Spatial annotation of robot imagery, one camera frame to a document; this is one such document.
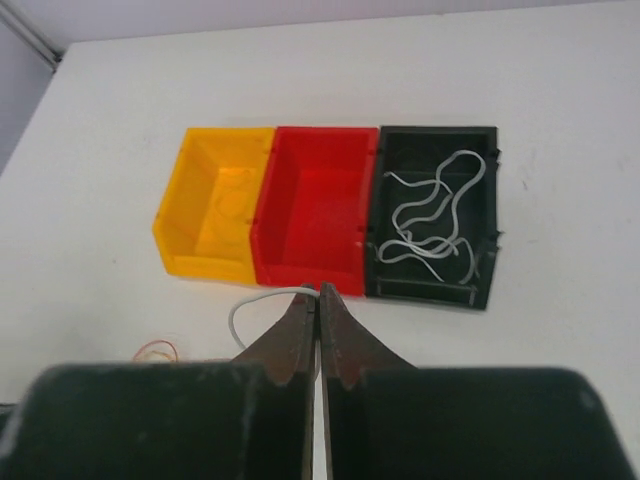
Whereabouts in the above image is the black plastic bin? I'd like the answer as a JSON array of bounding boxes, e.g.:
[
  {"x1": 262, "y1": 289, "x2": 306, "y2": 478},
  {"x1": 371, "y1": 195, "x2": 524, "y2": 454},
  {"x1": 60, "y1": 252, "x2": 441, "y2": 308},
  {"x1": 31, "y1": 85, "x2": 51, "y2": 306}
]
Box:
[{"x1": 365, "y1": 126, "x2": 500, "y2": 310}]

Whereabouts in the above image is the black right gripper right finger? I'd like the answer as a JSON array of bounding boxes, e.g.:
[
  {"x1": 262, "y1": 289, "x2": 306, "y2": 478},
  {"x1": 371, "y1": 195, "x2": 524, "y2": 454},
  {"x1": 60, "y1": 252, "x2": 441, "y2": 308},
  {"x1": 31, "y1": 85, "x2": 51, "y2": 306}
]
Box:
[{"x1": 318, "y1": 284, "x2": 635, "y2": 479}]

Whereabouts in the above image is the yellow plastic bin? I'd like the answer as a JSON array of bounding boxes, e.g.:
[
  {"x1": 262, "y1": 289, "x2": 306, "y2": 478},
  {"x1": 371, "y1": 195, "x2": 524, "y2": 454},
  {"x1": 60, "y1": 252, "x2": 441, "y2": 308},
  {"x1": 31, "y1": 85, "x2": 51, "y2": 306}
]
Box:
[{"x1": 152, "y1": 127, "x2": 275, "y2": 285}]

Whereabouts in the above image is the white wire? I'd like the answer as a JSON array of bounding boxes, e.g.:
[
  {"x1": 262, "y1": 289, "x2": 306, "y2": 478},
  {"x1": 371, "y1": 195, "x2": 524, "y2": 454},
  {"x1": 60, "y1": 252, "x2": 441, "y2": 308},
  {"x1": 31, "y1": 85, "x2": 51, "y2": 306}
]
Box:
[
  {"x1": 228, "y1": 288, "x2": 318, "y2": 351},
  {"x1": 376, "y1": 148, "x2": 488, "y2": 284}
]

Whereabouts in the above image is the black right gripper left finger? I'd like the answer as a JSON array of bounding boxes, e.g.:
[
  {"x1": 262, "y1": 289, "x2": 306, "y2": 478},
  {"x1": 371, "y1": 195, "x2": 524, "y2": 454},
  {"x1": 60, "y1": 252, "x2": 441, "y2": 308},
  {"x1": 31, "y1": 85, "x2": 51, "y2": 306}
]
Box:
[{"x1": 1, "y1": 287, "x2": 317, "y2": 479}]

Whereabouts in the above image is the red plastic bin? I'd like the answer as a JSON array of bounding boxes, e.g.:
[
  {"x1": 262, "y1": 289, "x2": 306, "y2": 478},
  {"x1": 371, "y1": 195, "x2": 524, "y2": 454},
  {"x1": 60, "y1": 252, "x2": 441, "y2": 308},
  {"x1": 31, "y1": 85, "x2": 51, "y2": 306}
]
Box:
[{"x1": 250, "y1": 126, "x2": 379, "y2": 296}]

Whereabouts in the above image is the left aluminium frame post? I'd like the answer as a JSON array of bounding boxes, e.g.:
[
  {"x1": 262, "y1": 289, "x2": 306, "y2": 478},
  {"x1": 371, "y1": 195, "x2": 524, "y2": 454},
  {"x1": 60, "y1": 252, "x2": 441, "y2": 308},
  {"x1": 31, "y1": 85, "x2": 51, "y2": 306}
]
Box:
[{"x1": 1, "y1": 0, "x2": 64, "y2": 70}]

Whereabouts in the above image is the orange wire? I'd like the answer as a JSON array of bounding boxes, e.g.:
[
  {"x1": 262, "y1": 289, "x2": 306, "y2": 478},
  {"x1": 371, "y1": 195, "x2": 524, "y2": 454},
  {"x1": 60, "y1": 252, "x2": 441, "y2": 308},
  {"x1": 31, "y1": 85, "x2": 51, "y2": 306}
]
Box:
[{"x1": 130, "y1": 339, "x2": 179, "y2": 362}]

